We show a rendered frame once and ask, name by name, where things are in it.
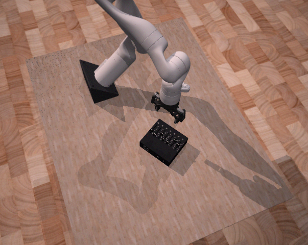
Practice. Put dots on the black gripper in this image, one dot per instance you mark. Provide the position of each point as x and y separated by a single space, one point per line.
173 109

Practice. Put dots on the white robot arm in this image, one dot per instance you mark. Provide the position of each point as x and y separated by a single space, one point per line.
145 38

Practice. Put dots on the black lighting desk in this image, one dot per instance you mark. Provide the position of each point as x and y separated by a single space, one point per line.
163 142

